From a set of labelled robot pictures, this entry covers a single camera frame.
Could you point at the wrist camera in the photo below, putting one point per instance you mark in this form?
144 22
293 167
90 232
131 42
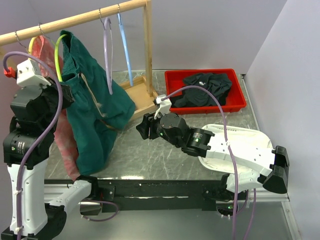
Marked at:
28 73
164 104

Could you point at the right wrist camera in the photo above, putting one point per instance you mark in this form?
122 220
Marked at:
164 104

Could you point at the white mesh tray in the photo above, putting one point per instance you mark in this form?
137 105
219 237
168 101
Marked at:
249 137

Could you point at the wooden clothes rack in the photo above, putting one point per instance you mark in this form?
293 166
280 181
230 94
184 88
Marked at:
141 92

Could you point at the green plastic hanger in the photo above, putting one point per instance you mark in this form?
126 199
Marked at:
57 57

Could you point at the pink patterned garment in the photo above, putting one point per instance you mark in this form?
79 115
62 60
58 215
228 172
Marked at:
63 135

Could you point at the purple plastic hanger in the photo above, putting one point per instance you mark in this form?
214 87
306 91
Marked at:
108 52

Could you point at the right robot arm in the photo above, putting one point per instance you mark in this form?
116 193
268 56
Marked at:
258 165

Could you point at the red plastic bin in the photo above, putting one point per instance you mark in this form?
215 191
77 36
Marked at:
185 91

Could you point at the yellow plastic hanger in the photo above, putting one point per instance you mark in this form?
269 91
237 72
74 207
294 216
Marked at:
35 46

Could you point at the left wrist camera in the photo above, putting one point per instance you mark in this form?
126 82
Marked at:
28 73

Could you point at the blue plastic hanger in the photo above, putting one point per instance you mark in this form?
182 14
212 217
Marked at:
125 47

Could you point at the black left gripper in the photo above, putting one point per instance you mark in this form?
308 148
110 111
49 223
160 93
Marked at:
68 98

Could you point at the teal green shorts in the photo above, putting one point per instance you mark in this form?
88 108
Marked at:
96 115

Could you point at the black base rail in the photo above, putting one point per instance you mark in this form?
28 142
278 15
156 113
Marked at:
143 195

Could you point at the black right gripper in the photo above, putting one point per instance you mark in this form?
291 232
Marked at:
143 127

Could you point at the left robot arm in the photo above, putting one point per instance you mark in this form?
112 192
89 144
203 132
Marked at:
26 153

